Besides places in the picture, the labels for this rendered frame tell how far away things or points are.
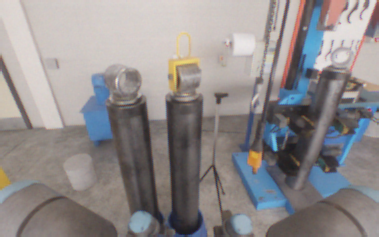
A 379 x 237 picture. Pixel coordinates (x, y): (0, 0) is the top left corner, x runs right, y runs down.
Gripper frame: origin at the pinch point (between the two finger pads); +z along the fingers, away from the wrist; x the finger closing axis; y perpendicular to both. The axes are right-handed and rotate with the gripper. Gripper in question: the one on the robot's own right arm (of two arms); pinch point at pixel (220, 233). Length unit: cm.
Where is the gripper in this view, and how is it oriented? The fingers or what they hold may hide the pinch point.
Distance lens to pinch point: 131.4
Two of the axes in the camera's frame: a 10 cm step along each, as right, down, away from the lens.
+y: 0.9, 7.9, -6.0
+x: 9.8, 0.3, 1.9
